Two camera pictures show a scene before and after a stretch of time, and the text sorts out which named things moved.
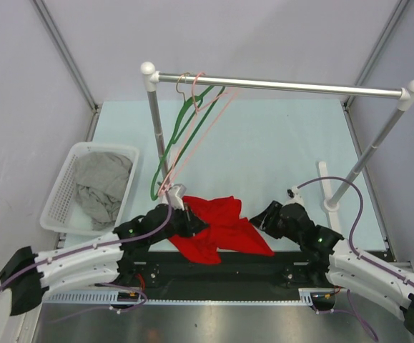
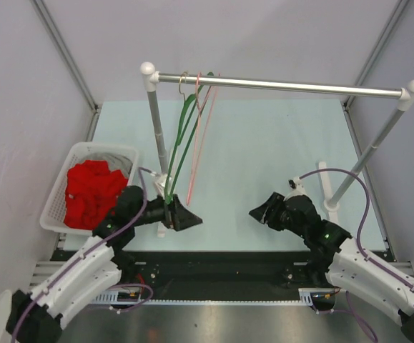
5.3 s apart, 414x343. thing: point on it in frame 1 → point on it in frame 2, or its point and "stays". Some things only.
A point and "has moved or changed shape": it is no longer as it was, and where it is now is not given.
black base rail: [173, 270] stays
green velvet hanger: [181, 131] has moved or changed shape
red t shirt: [226, 231] → [91, 194]
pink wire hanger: [164, 184] has moved or changed shape
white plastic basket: [62, 211] stays
